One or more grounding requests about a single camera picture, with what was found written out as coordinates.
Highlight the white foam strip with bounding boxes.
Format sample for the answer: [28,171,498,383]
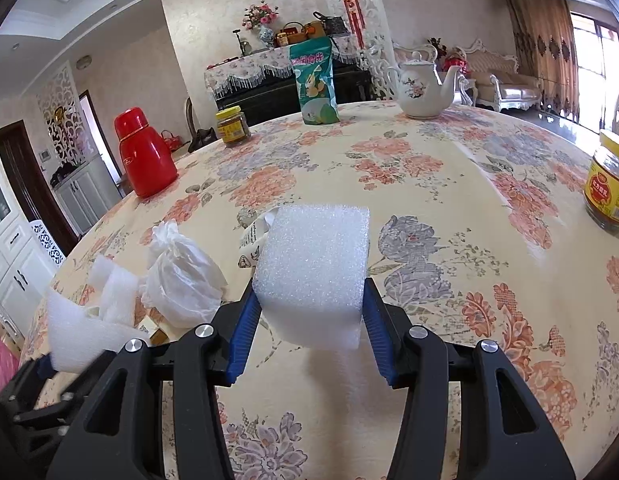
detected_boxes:
[90,255,140,323]

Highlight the green snack bag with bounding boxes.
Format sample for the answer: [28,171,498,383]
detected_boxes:
[288,37,341,126]

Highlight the brown wicker basket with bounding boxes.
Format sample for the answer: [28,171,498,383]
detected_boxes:
[274,21,310,47]

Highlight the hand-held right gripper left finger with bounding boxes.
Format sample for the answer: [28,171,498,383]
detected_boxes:
[46,287,263,480]

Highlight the vase with pink flowers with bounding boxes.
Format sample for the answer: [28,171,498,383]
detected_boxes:
[242,2,280,46]

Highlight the tall white glass-door cabinet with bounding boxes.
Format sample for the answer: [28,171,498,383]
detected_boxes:
[0,160,60,333]

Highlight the white tissue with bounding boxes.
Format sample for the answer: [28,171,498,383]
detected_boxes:
[140,220,229,331]

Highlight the white carved floor panel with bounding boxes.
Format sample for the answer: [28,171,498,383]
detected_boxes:
[30,220,65,266]

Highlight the black handbag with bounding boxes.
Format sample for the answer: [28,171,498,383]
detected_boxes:
[313,11,350,38]

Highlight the dark bags on cabinet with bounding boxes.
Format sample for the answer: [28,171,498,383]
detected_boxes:
[50,162,80,186]

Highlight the white carved sofa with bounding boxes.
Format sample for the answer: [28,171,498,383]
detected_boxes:
[459,37,545,111]

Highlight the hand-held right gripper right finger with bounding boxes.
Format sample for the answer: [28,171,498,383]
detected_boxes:
[362,277,577,480]

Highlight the white floral teapot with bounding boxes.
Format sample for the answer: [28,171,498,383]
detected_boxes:
[389,45,470,120]

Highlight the floral lace piano cover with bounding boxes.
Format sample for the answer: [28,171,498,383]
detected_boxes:
[204,35,365,101]

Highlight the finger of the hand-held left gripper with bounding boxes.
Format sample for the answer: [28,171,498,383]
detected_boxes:
[16,350,119,427]
[6,354,58,404]

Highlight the large yellow-lid glass jar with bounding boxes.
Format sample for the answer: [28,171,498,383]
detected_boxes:
[583,129,619,235]

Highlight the red gift box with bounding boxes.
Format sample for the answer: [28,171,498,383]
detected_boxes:
[442,49,467,73]

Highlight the low white shoe cabinet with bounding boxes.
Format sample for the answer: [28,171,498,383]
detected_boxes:
[54,155,115,236]

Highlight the window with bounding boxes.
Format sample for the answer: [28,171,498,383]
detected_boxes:
[569,10,619,136]

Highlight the white foam block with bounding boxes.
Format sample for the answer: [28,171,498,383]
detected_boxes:
[252,204,371,351]

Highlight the dark clothes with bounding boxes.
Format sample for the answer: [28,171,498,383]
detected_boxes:
[194,129,219,153]

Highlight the brown patterned curtain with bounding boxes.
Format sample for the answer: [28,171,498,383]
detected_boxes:
[504,0,583,121]

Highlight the black piano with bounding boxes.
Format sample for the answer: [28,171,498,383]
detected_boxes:
[217,67,375,126]

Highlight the dark wooden door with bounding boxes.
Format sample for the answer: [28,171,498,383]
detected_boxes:
[0,120,80,258]

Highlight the cream chair with cushion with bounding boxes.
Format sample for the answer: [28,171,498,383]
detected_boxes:
[184,97,220,153]

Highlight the red thermos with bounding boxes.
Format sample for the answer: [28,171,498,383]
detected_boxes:
[114,106,179,198]

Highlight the bin with pink bag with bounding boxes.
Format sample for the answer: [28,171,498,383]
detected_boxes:
[0,337,20,396]

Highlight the small yellow-lid glass jar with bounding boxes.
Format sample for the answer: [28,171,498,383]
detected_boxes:
[216,106,251,149]

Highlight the white lattice partition with mirror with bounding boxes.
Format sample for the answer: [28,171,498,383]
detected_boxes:
[37,62,88,171]

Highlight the white foam sheet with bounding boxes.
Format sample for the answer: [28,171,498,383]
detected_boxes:
[47,287,153,373]

